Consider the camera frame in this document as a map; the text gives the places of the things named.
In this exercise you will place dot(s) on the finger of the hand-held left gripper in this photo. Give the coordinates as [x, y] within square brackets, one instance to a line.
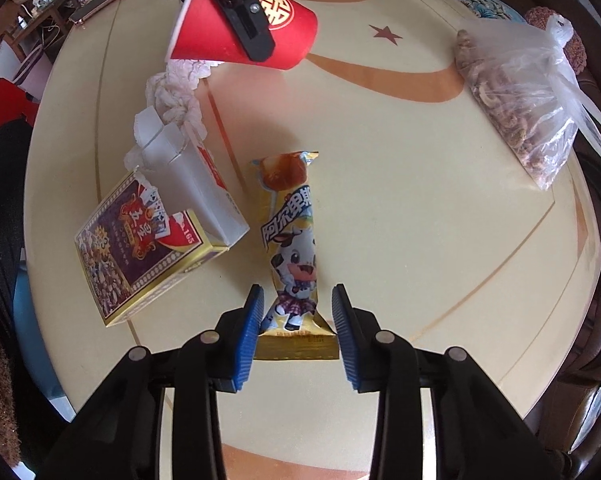
[248, 15]

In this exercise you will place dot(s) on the open white carton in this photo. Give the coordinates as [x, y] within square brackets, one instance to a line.
[195, 185]

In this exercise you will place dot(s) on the maroon gold card box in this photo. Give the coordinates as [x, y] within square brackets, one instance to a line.
[140, 260]

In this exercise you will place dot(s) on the yellow cartoon snack packet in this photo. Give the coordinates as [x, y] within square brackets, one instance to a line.
[293, 255]

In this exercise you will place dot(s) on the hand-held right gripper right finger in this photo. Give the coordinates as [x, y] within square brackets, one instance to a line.
[343, 340]

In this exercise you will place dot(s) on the round pink knit cushion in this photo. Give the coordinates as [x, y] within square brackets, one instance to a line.
[576, 47]

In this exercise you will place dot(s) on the brown leather sofa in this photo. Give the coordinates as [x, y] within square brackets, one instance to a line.
[595, 320]

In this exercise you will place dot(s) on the red bag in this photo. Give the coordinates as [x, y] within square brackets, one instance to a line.
[5, 105]

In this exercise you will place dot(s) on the red paper cup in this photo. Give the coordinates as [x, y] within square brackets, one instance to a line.
[205, 35]

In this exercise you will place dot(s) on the crumpled white tissue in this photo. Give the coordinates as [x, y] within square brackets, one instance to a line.
[178, 95]

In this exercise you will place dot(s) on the black knit garment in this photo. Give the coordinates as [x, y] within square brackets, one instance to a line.
[0, 210]

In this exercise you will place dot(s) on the beige wooden coffee table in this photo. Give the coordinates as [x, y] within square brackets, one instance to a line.
[405, 235]

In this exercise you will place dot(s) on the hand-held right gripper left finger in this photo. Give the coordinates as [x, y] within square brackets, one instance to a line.
[250, 335]

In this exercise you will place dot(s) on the clear bag of peanuts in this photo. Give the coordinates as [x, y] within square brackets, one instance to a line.
[520, 110]

